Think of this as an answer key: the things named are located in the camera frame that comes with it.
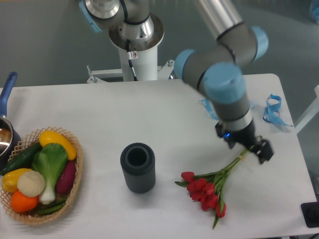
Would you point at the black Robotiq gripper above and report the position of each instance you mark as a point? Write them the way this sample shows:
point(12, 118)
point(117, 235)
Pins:
point(246, 137)

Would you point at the red tulip bouquet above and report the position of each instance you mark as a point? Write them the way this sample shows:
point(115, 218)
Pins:
point(207, 189)

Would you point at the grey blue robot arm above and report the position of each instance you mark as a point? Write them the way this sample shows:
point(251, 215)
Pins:
point(216, 73)

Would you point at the blue ribbon strip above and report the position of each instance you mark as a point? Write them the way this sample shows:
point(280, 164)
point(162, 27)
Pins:
point(206, 103)

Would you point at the black device at edge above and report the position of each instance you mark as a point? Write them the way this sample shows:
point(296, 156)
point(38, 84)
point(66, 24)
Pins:
point(311, 214)

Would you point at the dark grey ribbed vase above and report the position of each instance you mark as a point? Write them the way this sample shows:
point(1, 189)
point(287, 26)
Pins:
point(138, 165)

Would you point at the purple sweet potato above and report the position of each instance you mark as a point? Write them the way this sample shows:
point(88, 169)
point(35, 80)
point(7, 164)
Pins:
point(66, 180)

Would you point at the green bok choy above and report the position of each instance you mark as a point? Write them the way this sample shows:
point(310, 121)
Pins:
point(50, 163)

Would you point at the green bean pods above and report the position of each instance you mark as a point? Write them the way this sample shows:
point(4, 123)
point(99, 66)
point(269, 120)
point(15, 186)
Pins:
point(51, 208)

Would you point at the white garlic bulb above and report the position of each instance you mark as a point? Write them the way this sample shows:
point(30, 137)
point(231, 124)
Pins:
point(31, 183)

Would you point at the dark green cucumber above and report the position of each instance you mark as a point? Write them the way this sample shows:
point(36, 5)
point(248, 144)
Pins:
point(23, 159)

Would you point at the woven wicker basket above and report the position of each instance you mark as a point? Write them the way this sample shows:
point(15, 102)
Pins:
point(30, 218)

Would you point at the orange fruit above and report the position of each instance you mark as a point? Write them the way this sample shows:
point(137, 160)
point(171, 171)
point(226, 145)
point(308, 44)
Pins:
point(21, 203)

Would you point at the yellow bell pepper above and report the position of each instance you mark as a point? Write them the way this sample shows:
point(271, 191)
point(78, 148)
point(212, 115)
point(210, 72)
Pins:
point(9, 180)

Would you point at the white frame at right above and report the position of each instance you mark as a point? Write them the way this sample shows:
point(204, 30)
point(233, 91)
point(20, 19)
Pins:
point(309, 113)

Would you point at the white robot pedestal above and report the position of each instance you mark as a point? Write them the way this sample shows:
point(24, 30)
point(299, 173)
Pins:
point(137, 46)

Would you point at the blue handled saucepan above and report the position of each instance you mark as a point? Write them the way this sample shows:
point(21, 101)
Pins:
point(9, 138)

